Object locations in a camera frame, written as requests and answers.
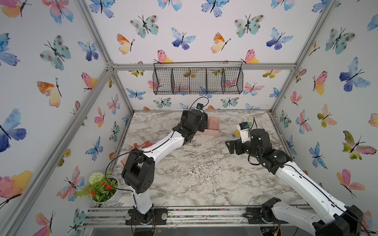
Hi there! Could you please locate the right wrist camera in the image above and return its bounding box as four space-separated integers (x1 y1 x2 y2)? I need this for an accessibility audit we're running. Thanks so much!
237 122 251 144

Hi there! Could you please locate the potted artificial flower plant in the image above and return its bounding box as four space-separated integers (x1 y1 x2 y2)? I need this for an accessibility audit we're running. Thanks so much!
76 171 122 205

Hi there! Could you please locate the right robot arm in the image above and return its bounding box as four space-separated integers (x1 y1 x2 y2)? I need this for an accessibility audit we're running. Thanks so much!
225 123 371 236

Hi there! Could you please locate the pink compartment storage tray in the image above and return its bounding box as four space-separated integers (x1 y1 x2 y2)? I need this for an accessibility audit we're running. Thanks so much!
197 117 220 137

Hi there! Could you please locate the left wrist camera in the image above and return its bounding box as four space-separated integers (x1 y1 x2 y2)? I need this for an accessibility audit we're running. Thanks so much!
196 103 204 111

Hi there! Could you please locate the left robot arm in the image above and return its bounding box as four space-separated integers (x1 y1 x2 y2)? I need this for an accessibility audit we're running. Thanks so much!
117 108 208 225

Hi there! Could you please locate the black wire wall basket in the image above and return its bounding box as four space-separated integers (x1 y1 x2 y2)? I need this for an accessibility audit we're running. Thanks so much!
149 62 244 96

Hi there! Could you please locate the green yellow toy shovel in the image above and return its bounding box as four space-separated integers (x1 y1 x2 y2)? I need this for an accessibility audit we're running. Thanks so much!
232 122 253 137

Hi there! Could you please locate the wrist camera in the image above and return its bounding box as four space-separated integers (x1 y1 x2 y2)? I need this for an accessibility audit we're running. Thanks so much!
237 122 251 144
196 103 204 111

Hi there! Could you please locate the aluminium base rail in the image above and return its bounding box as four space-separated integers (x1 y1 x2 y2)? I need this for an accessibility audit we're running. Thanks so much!
82 206 331 228

